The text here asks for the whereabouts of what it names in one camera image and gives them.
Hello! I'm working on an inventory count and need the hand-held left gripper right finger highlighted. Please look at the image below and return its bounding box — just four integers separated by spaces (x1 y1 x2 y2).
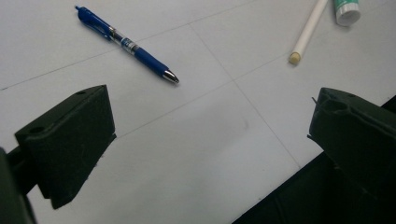
307 87 396 200

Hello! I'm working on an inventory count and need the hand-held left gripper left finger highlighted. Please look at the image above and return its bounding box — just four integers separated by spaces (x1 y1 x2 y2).
14 84 117 210

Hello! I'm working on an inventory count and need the blue ballpoint pen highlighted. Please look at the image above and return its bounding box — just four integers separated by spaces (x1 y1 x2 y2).
74 5 180 85

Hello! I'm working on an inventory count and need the white pen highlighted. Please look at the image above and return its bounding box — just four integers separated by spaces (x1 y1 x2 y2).
289 0 329 65

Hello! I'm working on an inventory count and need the green and white glue stick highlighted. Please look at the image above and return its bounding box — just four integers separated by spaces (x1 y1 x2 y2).
332 0 362 27

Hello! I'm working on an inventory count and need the white table cover sheet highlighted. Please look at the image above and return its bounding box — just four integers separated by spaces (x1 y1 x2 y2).
0 0 396 224

